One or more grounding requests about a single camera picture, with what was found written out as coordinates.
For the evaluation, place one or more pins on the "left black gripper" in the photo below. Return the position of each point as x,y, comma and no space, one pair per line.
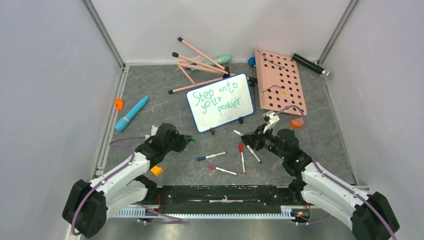
180,142

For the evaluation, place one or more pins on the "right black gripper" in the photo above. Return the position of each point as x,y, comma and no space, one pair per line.
257,139

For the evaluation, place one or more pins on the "blue framed whiteboard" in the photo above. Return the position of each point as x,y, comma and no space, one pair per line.
219,103

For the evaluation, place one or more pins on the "green whiteboard marker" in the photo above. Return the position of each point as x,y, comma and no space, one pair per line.
238,133

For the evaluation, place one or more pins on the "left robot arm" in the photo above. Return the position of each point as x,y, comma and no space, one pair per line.
91,203

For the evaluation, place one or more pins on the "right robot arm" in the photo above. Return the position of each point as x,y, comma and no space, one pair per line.
368,216

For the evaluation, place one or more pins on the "red whiteboard marker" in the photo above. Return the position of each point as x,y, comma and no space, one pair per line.
241,151

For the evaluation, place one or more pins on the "black whiteboard marker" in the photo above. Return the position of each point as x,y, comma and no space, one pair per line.
253,153

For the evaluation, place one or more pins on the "blue whiteboard marker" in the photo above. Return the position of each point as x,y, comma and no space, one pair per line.
211,156

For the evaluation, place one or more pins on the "pink whiteboard marker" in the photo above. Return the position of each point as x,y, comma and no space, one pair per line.
222,170

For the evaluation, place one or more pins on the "yellow plastic wedge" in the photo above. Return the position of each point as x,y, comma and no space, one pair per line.
156,170

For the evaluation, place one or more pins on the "orange tape roll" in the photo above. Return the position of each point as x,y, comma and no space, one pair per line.
297,123

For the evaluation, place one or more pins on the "pink perforated board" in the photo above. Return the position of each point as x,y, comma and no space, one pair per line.
279,83

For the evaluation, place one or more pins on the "blue cylindrical tool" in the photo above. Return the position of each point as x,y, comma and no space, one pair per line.
122,123

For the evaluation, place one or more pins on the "pink folding tripod stand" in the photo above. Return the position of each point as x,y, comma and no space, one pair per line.
201,62

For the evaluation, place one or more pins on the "orange clip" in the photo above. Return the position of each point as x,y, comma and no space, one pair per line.
119,104

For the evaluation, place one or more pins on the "blue toy car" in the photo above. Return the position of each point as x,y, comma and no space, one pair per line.
252,62

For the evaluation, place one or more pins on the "mint green bottle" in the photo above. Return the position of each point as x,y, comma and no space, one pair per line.
222,60

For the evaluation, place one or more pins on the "black flashlight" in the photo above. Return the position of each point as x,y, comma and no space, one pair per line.
325,73

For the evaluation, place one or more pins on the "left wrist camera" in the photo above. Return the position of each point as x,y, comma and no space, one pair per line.
153,130

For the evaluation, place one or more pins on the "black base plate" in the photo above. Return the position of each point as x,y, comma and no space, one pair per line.
221,199

